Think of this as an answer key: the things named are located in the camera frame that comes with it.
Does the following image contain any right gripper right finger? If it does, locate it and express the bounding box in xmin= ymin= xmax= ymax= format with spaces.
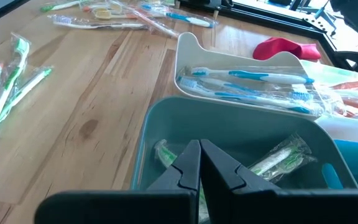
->
xmin=200 ymin=138 xmax=358 ymax=224

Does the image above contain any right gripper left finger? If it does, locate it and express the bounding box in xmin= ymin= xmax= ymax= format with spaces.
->
xmin=34 ymin=139 xmax=202 ymax=224

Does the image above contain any blue toothbrush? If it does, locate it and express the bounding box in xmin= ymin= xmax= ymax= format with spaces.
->
xmin=178 ymin=76 xmax=323 ymax=116
xmin=139 ymin=2 xmax=219 ymax=30
xmin=190 ymin=66 xmax=316 ymax=86
xmin=197 ymin=77 xmax=315 ymax=102

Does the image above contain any clear plastic bin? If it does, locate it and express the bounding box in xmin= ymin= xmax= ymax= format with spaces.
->
xmin=300 ymin=60 xmax=358 ymax=144

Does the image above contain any dark grey plastic bin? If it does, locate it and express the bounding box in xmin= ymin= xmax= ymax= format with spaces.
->
xmin=131 ymin=95 xmax=358 ymax=191

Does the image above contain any red cloth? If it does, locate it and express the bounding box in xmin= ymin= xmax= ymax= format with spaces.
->
xmin=252 ymin=37 xmax=322 ymax=62

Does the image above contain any beige plastic bin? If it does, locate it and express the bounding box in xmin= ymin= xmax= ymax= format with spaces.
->
xmin=174 ymin=32 xmax=326 ymax=121

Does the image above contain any purple wrapped toothbrush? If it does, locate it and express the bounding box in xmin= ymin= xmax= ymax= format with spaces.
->
xmin=48 ymin=14 xmax=150 ymax=32

